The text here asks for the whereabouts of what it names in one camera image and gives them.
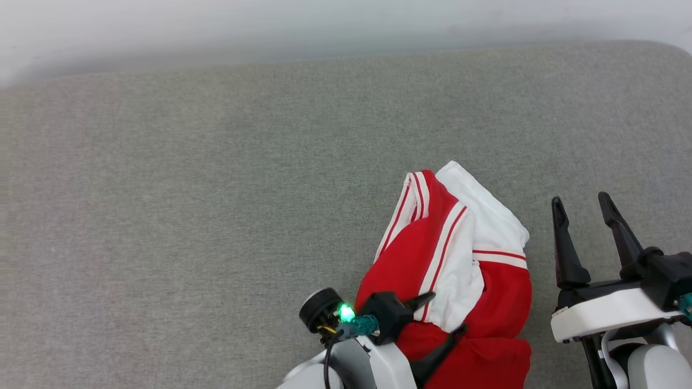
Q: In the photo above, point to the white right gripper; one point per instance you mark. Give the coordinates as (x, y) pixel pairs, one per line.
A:
(605, 313)

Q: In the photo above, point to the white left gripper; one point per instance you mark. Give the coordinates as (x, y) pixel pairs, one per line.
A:
(386, 367)

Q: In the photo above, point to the red and white garment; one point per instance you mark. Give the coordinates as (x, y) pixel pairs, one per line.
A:
(400, 259)

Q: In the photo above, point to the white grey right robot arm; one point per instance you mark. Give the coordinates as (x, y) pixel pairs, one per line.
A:
(657, 370)

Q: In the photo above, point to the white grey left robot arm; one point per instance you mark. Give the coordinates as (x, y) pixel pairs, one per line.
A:
(308, 381)

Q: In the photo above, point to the grey fabric sofa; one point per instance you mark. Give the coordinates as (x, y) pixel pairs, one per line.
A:
(216, 216)

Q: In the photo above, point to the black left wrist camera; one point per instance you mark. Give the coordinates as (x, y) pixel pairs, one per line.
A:
(386, 316)

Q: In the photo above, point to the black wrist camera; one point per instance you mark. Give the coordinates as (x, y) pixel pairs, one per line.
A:
(670, 278)
(386, 316)

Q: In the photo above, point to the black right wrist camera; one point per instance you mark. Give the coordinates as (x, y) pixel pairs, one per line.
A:
(670, 278)

